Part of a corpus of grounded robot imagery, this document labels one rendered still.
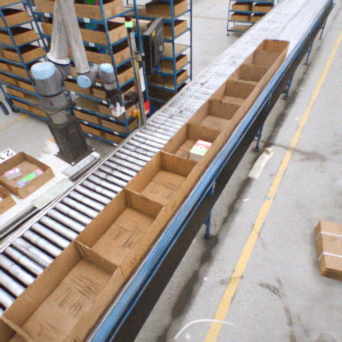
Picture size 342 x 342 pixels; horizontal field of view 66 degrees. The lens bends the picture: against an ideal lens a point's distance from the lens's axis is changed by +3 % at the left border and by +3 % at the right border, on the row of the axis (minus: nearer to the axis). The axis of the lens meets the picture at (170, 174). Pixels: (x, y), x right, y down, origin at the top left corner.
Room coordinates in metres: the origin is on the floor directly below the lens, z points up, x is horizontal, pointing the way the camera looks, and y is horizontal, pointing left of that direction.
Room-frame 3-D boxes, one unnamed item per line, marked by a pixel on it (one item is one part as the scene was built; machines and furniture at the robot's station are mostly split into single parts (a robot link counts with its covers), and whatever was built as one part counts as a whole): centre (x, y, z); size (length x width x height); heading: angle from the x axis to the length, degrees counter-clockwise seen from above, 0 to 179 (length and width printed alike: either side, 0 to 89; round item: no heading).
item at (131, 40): (2.18, 0.22, 1.11); 0.12 x 0.05 x 0.88; 146
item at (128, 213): (0.80, 0.27, 0.96); 0.39 x 0.29 x 0.17; 146
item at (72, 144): (1.80, 0.81, 0.91); 0.26 x 0.26 x 0.33; 51
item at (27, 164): (1.52, 1.14, 0.80); 0.38 x 0.28 x 0.10; 52
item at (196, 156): (1.48, -0.24, 0.92); 0.16 x 0.11 x 0.07; 148
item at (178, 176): (1.13, 0.05, 0.96); 0.39 x 0.29 x 0.17; 146
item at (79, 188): (1.25, 0.51, 0.72); 0.52 x 0.05 x 0.05; 56
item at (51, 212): (1.04, 0.66, 0.72); 0.52 x 0.05 x 0.05; 56
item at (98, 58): (2.85, 0.55, 1.19); 0.40 x 0.30 x 0.10; 56
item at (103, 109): (2.84, 0.55, 0.59); 0.40 x 0.30 x 0.10; 54
